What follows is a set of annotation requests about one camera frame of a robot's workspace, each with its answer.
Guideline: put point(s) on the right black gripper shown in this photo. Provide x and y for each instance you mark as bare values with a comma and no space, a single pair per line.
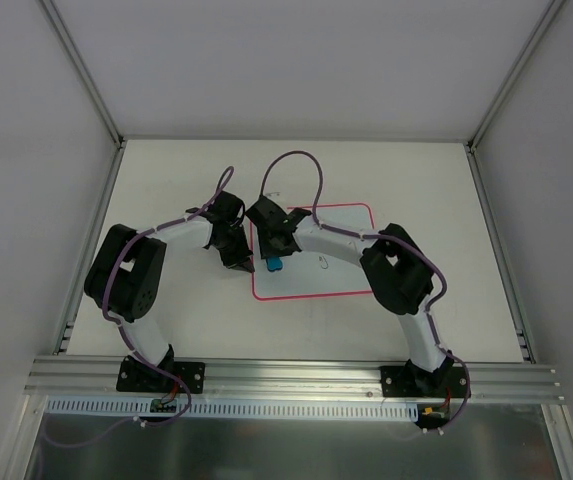
274,248

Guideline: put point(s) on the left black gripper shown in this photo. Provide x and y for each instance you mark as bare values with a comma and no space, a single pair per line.
233,248

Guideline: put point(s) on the blue whiteboard eraser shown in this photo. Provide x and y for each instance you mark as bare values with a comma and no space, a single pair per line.
274,264

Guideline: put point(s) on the pink-framed whiteboard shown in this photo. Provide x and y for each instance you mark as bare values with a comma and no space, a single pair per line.
313,275

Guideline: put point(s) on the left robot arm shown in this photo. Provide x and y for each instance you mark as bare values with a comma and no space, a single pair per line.
124,277

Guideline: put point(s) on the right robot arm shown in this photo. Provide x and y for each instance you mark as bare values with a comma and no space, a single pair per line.
400,277

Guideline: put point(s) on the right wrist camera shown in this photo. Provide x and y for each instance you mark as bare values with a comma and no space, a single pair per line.
265,211

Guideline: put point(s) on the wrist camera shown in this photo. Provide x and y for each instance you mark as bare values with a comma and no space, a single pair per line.
226,208
265,211

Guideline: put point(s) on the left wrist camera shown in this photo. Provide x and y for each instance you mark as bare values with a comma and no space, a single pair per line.
226,208

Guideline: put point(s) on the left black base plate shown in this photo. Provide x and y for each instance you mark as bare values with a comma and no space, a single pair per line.
135,377

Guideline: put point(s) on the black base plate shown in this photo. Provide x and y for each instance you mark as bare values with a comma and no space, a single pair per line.
135,377
407,382

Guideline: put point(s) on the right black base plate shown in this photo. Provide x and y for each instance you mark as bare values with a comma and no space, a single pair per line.
407,382

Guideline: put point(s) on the white slotted cable duct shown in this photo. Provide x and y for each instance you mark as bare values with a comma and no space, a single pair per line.
235,409

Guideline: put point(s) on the aluminium mounting rail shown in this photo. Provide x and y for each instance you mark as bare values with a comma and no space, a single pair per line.
508,383

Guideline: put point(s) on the left aluminium frame post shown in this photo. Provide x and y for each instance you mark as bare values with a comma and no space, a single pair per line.
74,56

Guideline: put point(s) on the aluminium frame post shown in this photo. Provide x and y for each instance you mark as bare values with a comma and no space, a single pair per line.
74,56
526,53

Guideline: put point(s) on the right aluminium frame post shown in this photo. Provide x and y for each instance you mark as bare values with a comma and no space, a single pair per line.
526,53

